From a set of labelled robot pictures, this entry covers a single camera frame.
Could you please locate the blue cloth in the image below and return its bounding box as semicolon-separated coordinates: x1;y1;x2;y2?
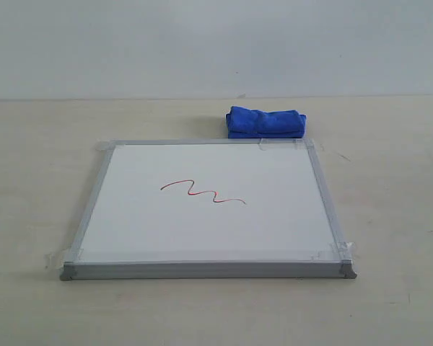
226;106;307;139

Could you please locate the red wavy marker line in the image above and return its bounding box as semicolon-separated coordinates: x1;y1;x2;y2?
160;179;247;205

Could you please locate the clear plastic pen tray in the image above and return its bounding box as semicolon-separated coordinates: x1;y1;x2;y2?
258;138;307;151

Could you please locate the white board with metal frame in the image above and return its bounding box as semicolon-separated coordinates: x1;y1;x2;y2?
61;139;357;280

